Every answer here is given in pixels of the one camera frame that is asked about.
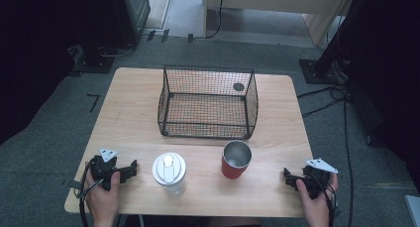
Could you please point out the dark curtain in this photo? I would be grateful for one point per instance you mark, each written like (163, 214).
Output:
(36, 55)
(393, 75)

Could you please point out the clear bottle with white lid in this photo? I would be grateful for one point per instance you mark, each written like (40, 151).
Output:
(169, 170)

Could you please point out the black stand base plate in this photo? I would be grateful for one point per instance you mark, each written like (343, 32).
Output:
(317, 73)

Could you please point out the white flat object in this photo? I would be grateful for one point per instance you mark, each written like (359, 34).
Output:
(413, 211)

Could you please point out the black cabinet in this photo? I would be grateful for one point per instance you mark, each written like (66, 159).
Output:
(130, 12)

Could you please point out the person's left hand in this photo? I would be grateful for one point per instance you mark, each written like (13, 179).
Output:
(104, 200)

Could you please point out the beige wooden furniture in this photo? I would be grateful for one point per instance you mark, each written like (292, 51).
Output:
(280, 2)

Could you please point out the black round tag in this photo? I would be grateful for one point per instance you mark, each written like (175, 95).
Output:
(238, 87)

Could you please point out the person's right hand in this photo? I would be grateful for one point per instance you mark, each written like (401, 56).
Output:
(313, 205)

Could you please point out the black flat base plate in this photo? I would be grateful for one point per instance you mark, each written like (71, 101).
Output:
(94, 64)

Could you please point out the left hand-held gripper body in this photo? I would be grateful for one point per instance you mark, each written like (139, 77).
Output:
(103, 170)

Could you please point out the red cup with steel inside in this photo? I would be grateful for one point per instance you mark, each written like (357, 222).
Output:
(235, 164)

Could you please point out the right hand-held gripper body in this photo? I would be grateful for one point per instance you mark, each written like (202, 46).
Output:
(316, 179)

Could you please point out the black metal stand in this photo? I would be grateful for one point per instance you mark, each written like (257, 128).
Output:
(340, 32)

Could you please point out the grey tape piece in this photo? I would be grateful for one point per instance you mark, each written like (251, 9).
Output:
(74, 184)

